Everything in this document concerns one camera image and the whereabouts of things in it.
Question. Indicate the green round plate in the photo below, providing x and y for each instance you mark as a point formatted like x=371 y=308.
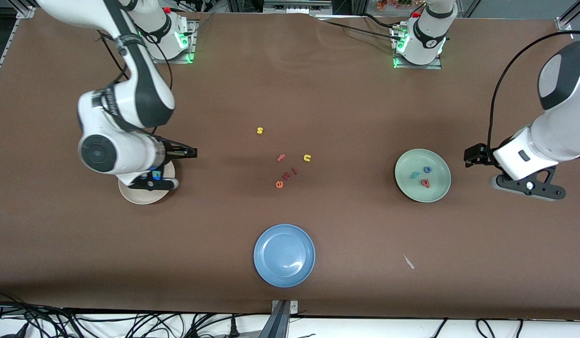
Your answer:
x=435 y=188

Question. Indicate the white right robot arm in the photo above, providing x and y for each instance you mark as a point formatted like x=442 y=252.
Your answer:
x=125 y=150

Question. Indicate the brown table cover sheet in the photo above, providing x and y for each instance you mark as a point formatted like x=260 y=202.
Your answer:
x=290 y=94

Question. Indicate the teal foam letter y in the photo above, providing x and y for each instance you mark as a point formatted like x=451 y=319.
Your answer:
x=156 y=174

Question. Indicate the black power plug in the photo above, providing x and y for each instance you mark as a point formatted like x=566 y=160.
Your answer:
x=233 y=328

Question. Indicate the white tape scrap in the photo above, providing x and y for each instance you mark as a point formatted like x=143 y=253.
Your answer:
x=408 y=262

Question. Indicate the metal frame bracket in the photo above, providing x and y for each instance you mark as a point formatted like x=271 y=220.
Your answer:
x=297 y=7

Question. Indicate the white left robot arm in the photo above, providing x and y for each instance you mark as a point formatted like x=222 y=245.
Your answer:
x=562 y=131

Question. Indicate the aluminium frame profile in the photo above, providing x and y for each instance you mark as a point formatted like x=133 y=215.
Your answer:
x=24 y=11
x=563 y=23

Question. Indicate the beige round plate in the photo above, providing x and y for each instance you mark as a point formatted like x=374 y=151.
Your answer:
x=139 y=196

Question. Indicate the grey camera stand post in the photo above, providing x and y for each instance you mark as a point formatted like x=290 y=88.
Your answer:
x=280 y=324

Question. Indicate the orange artificial flowers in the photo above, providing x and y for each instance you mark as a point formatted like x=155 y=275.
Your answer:
x=388 y=4

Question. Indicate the blue round plate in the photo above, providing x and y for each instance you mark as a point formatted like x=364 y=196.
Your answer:
x=284 y=256

